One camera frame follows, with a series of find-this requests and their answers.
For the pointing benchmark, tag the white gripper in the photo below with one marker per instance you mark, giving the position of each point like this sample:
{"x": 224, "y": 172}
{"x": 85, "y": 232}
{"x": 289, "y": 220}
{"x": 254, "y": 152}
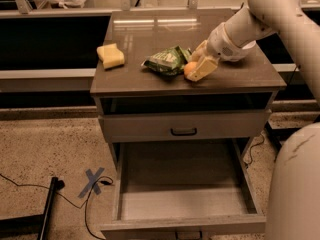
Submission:
{"x": 220, "y": 44}

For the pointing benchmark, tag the orange fruit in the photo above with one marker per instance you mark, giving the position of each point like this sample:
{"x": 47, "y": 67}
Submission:
{"x": 189, "y": 67}

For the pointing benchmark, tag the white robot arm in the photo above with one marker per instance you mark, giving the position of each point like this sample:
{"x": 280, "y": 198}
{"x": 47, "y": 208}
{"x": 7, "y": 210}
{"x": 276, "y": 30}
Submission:
{"x": 294, "y": 200}

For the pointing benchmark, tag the closed grey top drawer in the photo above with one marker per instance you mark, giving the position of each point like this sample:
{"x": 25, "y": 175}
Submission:
{"x": 183, "y": 126}

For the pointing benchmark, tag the grey drawer cabinet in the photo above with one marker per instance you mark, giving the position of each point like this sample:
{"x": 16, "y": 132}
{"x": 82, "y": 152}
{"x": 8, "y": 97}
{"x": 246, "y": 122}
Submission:
{"x": 250, "y": 84}

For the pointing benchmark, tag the open grey middle drawer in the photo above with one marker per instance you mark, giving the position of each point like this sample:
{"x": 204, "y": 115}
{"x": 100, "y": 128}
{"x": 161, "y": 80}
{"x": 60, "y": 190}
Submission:
{"x": 185, "y": 190}

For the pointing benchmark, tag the green chip bag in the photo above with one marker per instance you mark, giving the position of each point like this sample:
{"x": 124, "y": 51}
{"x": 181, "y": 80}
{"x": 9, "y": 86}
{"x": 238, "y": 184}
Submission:
{"x": 169, "y": 62}

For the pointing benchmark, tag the white bowl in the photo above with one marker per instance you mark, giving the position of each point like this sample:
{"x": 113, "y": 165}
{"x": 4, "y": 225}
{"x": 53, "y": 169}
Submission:
{"x": 250, "y": 45}

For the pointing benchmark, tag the yellow sponge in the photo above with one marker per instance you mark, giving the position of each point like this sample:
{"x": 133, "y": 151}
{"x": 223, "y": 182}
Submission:
{"x": 110, "y": 56}

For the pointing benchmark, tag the blue tape cross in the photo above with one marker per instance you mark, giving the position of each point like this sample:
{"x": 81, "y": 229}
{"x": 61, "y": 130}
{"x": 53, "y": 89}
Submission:
{"x": 92, "y": 182}

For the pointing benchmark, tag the black stand leg left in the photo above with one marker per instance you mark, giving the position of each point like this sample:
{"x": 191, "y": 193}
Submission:
{"x": 34, "y": 224}

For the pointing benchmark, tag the metal railing frame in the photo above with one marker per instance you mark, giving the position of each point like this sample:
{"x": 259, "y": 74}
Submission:
{"x": 133, "y": 4}

